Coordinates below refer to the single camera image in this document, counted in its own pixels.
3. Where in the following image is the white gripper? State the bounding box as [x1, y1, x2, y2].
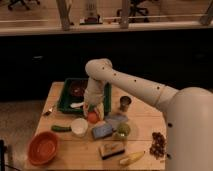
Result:
[83, 78, 105, 120]

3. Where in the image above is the red apple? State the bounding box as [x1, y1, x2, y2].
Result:
[87, 112, 100, 124]

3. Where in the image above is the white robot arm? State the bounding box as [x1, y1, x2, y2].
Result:
[84, 58, 213, 171]

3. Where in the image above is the white paper cup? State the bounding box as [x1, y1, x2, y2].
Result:
[71, 118, 88, 137]

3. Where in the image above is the green cup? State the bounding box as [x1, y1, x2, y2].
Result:
[115, 123, 131, 140]

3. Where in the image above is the white knife in tray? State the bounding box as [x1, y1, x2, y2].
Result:
[70, 102, 84, 108]

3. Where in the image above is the green plastic tray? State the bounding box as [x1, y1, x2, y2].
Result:
[57, 78, 111, 115]

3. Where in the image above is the dark red bowl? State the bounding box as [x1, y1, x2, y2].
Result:
[70, 82, 87, 97]

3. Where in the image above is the grey cloth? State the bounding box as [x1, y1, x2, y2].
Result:
[104, 114, 128, 129]

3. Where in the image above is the blue sponge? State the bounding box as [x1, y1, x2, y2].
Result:
[92, 123, 113, 140]

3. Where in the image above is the metal spoon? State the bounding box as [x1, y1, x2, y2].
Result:
[42, 105, 56, 116]

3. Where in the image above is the green cucumber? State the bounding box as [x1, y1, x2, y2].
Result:
[51, 125, 71, 132]

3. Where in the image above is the wooden brush block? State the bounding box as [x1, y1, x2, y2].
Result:
[99, 142, 125, 160]

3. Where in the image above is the yellow corn cob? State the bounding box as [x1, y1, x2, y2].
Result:
[119, 151, 145, 166]

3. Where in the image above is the orange bowl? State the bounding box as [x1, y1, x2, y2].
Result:
[27, 131, 58, 166]

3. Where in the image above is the brown grape bunch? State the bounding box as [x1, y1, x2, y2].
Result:
[149, 132, 166, 159]

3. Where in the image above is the white bottle on ledge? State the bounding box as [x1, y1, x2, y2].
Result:
[80, 0, 101, 25]

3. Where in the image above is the black office chair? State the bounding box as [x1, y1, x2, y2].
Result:
[7, 0, 41, 11]
[116, 0, 150, 23]

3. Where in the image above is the black office chair left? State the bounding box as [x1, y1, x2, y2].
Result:
[7, 0, 41, 11]

